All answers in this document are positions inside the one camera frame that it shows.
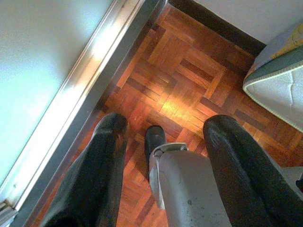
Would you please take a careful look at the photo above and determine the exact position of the white quilted green-edged mattress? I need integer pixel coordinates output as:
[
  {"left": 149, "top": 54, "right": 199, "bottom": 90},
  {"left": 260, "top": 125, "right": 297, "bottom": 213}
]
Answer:
[{"left": 242, "top": 51, "right": 303, "bottom": 133}]

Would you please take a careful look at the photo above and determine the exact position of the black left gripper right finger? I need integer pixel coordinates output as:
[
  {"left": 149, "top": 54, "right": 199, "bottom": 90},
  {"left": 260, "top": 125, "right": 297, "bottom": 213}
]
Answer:
[{"left": 203, "top": 114, "right": 303, "bottom": 227}]

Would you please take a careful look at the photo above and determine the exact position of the grey robot left leg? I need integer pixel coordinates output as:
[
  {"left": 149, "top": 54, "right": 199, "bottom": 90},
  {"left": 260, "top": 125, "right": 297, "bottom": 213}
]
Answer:
[{"left": 149, "top": 141, "right": 234, "bottom": 227}]

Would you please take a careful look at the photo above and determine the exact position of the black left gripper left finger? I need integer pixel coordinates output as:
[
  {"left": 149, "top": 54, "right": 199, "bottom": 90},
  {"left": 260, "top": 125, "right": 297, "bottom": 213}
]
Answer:
[{"left": 37, "top": 113, "right": 130, "bottom": 227}]

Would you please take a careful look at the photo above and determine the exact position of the light grey robot body shell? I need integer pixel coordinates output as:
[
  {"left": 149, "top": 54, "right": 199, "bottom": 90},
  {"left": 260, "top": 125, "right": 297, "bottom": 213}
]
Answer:
[{"left": 281, "top": 166, "right": 303, "bottom": 197}]

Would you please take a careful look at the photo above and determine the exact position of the thin patterned mattress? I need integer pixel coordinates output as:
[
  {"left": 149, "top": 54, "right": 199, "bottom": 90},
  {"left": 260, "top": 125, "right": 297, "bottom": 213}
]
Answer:
[{"left": 254, "top": 22, "right": 303, "bottom": 71}]

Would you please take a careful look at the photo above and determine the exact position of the black robot left foot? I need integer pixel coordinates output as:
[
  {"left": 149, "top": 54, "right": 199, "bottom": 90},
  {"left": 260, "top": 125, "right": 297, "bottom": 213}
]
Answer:
[{"left": 144, "top": 125, "right": 167, "bottom": 183}]

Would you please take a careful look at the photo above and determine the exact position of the dark skirting board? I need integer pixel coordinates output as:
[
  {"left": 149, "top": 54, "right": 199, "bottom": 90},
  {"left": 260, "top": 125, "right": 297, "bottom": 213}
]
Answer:
[{"left": 167, "top": 0, "right": 267, "bottom": 57}]

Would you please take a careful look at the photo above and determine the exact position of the frosted glass sliding door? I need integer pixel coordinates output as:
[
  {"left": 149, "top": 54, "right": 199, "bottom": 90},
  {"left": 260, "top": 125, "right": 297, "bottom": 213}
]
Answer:
[{"left": 0, "top": 0, "right": 168, "bottom": 227}]

